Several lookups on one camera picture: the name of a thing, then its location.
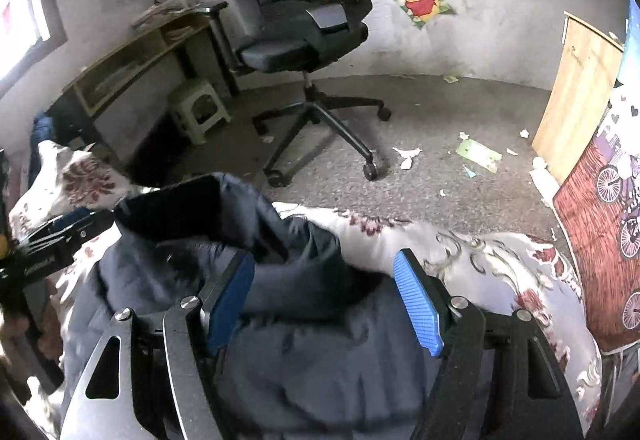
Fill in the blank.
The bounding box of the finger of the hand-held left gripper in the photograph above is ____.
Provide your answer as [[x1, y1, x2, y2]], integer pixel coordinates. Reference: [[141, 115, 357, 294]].
[[25, 209, 117, 261]]

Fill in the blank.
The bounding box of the blue cloth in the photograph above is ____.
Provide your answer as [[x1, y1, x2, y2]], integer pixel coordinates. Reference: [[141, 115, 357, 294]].
[[30, 112, 53, 181]]

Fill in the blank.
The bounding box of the pile of papers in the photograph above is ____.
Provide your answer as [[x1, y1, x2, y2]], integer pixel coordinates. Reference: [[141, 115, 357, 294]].
[[132, 0, 201, 31]]

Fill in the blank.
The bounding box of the wooden desk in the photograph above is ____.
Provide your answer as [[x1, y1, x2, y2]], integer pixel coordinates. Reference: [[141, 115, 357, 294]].
[[45, 2, 241, 171]]

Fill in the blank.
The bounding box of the dark navy garment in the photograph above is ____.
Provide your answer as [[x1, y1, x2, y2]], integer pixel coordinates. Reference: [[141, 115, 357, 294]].
[[60, 172, 496, 440]]

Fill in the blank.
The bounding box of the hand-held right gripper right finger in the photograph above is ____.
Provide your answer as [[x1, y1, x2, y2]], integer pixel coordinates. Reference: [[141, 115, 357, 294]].
[[392, 247, 586, 440]]

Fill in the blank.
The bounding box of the green plastic stool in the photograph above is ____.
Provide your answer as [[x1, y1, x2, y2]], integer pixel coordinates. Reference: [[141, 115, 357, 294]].
[[167, 77, 233, 146]]

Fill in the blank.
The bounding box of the white torn paper scrap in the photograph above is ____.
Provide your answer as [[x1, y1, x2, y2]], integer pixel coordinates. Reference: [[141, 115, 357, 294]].
[[392, 146, 423, 171]]

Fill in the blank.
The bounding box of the person's left hand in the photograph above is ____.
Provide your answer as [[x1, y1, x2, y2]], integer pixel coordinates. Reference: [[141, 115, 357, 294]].
[[0, 307, 63, 358]]

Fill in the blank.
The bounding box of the window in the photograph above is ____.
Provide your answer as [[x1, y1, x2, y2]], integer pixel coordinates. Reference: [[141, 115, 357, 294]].
[[0, 0, 68, 86]]

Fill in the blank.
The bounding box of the blue printed bicycle curtain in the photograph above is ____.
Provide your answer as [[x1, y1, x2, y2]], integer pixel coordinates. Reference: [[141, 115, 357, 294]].
[[552, 0, 640, 353]]

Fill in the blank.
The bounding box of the white crumpled paper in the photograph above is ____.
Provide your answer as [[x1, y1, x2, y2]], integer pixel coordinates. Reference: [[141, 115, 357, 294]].
[[529, 155, 561, 208]]

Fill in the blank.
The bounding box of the green paper sheet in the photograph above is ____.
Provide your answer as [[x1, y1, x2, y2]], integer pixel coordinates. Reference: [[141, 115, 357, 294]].
[[455, 139, 503, 173]]

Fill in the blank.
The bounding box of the white floral bedsheet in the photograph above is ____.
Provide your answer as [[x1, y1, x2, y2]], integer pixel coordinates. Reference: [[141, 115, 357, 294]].
[[7, 140, 603, 440]]

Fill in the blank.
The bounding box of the light wooden cabinet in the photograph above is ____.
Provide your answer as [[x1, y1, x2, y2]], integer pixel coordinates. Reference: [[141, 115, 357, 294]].
[[531, 11, 625, 186]]

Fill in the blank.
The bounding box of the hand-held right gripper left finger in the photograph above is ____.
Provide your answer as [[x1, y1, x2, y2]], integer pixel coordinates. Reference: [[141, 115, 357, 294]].
[[60, 250, 258, 440]]

